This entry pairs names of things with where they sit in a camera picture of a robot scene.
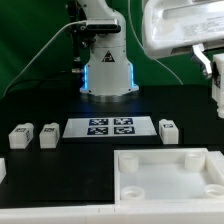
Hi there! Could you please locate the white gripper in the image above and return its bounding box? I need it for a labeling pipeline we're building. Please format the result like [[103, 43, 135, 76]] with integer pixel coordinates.
[[142, 0, 224, 79]]

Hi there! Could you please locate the white square tabletop part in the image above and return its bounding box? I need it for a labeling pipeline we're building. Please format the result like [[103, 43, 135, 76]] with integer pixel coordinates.
[[114, 148, 224, 203]]

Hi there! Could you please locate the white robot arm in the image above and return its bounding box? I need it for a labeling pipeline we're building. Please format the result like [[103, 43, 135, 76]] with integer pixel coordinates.
[[77, 0, 224, 102]]

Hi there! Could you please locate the white plate with tags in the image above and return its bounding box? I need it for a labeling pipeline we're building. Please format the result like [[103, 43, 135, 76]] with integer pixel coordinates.
[[63, 116, 157, 139]]

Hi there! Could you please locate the white L-shaped obstacle fence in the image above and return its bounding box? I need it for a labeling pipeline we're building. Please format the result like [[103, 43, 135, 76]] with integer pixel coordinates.
[[0, 150, 224, 224]]

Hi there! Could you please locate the grey camera on mount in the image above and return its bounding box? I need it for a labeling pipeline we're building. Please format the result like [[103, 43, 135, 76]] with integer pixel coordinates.
[[86, 19, 120, 33]]

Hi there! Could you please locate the white camera cable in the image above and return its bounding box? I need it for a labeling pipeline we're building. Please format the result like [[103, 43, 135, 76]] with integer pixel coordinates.
[[2, 20, 88, 98]]

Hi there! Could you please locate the black camera stand pole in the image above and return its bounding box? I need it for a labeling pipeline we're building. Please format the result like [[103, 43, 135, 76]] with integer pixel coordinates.
[[66, 0, 82, 74]]

